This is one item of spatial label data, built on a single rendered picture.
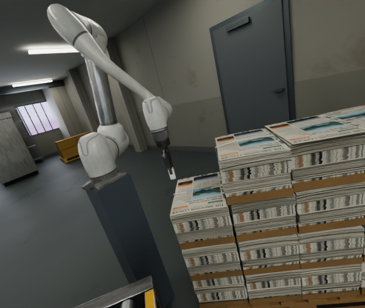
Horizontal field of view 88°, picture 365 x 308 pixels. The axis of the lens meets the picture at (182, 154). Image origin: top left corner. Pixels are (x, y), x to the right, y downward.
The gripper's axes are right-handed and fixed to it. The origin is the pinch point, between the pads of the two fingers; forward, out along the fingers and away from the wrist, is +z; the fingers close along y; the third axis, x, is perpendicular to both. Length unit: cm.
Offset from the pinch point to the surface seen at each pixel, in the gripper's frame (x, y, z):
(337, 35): -188, 165, -55
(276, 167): -48, -20, -2
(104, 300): 20, -55, 16
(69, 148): 458, 511, 52
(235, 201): -29.6, -19.9, 10.7
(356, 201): -81, -18, 22
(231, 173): -30.2, -19.6, -2.9
